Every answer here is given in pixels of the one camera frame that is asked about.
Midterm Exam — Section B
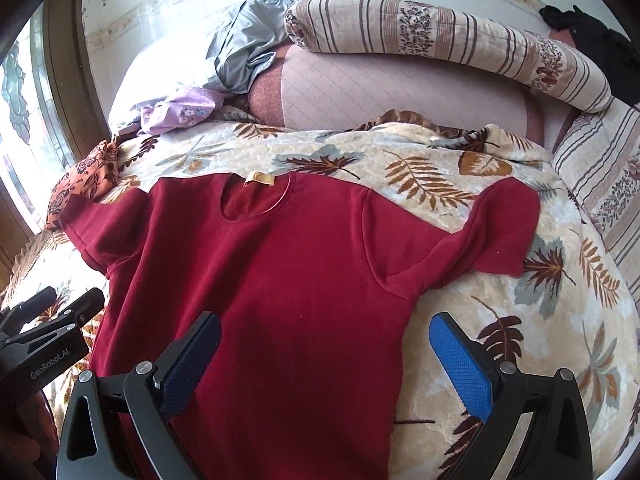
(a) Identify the dark red knit shirt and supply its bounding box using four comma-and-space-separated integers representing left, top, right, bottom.
60, 172, 540, 479

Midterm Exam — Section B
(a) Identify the cream leaf-pattern blanket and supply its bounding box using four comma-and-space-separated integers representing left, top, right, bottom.
4, 120, 639, 479

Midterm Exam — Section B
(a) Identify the orange floral cloth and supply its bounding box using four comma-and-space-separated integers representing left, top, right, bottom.
46, 140, 119, 231

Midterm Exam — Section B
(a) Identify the window with stained glass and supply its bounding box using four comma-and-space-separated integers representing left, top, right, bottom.
1, 0, 110, 284

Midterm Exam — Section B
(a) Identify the purple floral cloth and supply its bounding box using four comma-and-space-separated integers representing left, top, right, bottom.
131, 86, 224, 136

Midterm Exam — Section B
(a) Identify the striped floral quilt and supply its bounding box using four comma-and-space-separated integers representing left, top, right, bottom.
284, 0, 639, 297

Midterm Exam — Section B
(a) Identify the grey satin pillow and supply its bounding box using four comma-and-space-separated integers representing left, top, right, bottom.
205, 0, 294, 94

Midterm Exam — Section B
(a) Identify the pink quilted mattress cover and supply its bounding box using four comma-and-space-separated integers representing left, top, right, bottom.
248, 44, 579, 150

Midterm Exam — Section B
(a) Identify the black garment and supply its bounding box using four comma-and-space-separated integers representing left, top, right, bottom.
539, 6, 639, 106

